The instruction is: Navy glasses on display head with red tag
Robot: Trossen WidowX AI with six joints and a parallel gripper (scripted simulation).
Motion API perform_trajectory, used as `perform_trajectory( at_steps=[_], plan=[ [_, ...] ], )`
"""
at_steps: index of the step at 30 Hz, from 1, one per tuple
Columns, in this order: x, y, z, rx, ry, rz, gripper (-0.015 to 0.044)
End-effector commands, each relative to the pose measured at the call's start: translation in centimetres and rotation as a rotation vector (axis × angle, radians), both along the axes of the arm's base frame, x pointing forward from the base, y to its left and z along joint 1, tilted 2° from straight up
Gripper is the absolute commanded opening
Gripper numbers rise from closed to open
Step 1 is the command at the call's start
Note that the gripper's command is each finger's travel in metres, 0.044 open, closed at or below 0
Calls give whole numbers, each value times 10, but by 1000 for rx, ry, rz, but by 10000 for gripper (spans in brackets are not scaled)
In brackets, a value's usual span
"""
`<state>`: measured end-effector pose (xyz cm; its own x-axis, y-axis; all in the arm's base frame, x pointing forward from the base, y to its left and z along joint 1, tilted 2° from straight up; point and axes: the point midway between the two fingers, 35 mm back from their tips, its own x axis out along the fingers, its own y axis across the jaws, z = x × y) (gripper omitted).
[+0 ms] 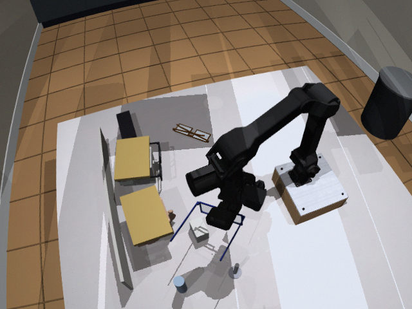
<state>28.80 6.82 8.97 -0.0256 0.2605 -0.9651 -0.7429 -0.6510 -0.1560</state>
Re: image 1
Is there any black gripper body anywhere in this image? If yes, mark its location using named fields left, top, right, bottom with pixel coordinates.
left=205, top=172, right=256, bottom=231

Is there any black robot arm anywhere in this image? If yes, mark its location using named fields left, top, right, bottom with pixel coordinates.
left=185, top=82, right=341, bottom=212

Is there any dark blue-grey cylinder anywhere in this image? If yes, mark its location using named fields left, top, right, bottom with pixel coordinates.
left=173, top=276, right=187, bottom=294

